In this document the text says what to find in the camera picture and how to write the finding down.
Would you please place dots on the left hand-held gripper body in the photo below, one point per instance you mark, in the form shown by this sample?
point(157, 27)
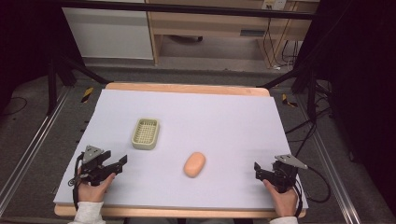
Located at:
point(93, 165)

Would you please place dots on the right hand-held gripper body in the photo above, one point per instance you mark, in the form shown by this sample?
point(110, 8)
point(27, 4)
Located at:
point(284, 171)

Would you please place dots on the beige soap dish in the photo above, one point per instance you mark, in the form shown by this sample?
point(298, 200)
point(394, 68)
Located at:
point(145, 133)

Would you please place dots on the person's left hand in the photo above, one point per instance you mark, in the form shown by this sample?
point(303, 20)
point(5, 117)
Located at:
point(93, 189)

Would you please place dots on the person's right hand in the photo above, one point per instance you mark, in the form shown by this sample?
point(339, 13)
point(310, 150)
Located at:
point(282, 199)

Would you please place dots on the yellow black striped tape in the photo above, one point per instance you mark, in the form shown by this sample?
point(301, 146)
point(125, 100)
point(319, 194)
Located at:
point(288, 101)
point(87, 94)

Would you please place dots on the white table mat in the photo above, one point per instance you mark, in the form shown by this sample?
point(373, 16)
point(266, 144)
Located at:
point(186, 130)

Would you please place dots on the wooden table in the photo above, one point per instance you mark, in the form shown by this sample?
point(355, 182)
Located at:
point(186, 88)

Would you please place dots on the white cabinet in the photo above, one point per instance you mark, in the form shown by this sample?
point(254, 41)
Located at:
point(109, 31)

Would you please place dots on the wooden desk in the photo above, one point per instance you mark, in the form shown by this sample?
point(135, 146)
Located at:
point(218, 25)

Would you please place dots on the black horizontal bar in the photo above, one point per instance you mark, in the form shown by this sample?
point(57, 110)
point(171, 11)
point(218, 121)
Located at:
point(186, 8)

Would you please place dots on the metal floor rail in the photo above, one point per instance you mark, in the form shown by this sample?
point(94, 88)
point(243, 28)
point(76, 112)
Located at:
point(330, 174)
point(31, 146)

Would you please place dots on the black metal frame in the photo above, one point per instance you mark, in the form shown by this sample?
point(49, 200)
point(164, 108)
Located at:
point(67, 73)
point(299, 81)

